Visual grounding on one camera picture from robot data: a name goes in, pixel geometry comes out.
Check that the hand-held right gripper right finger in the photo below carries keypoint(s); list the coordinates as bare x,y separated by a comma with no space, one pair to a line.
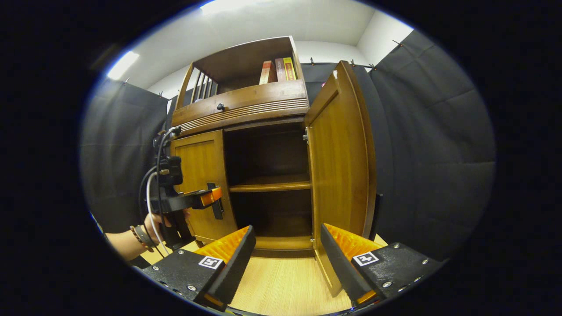
340,267

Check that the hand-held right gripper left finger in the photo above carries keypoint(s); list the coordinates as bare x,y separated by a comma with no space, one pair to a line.
232,267

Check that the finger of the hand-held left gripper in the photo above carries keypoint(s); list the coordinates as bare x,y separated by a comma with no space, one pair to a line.
208,197

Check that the wooden shoe cabinet door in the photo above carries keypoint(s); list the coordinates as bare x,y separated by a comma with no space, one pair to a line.
199,162
338,175

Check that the wooden double-door shoe cabinet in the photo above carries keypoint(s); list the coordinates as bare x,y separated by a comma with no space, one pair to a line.
246,57

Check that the wooden cabinet drawer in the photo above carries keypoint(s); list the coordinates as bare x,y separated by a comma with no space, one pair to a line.
263,98

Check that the wooden inner shelf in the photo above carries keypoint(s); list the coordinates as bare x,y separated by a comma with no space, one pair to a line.
270,184

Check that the black wristband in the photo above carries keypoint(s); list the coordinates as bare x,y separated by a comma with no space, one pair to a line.
147,235

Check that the orange book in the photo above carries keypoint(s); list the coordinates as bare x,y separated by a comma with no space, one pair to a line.
268,72

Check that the yellow book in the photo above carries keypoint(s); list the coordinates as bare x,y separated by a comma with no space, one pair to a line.
290,69

